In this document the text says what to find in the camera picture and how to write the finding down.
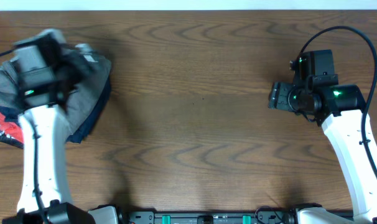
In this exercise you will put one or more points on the folded red garment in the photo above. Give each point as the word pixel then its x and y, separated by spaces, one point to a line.
pixel 10 129

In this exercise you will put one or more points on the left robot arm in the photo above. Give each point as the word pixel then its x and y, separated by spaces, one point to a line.
pixel 47 71

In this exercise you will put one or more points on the black printed garment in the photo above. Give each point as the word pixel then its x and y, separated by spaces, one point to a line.
pixel 7 139

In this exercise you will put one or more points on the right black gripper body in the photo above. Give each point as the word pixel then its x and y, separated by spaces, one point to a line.
pixel 287 97

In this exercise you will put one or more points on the grey shorts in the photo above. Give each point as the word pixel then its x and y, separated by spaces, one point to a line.
pixel 83 97

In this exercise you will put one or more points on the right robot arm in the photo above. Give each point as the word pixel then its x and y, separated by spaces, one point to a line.
pixel 339 110

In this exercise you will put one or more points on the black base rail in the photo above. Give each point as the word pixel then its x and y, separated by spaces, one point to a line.
pixel 308 213

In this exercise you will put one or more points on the folded navy blue garment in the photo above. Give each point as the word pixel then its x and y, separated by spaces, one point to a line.
pixel 85 128

